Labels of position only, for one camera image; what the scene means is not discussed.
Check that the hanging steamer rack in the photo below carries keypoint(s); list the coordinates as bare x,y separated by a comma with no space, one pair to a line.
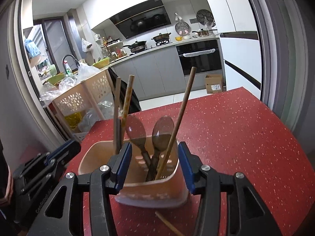
181,27

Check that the steel spoon dark handle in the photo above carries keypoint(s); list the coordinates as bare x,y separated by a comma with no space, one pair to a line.
160,137

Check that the pot with lid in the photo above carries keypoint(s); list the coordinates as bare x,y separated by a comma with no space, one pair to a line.
162,38

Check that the small saucepan on counter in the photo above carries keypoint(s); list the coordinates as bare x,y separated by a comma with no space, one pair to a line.
203,33

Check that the pink plastic storage rack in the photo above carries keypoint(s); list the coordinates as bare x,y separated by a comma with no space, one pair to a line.
73,104

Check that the cardboard box on floor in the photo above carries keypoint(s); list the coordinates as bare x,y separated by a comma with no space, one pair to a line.
214,83

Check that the black built-in oven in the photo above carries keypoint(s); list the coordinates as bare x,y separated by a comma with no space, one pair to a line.
204,55

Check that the black kitchen faucet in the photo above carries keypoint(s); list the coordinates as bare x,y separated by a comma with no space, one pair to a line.
70,64

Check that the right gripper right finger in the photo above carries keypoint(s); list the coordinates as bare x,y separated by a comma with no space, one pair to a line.
246,212

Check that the black wok on stove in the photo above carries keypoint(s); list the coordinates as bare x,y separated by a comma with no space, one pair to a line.
137,46

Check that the black range hood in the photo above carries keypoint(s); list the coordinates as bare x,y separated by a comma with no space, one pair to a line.
141,18

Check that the dark hanging garment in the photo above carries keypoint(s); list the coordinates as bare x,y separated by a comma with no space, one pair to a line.
134,102

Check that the white plastic bag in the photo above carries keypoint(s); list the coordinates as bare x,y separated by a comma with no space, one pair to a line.
86,45

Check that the round black trivet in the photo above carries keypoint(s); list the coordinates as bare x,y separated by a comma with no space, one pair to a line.
206,18

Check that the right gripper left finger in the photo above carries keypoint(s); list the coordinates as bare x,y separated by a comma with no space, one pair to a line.
62,214

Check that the wooden chopstick patterned end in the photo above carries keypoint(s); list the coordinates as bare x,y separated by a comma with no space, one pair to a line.
126,105

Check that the white refrigerator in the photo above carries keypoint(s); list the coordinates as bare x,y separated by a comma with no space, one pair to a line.
239,42

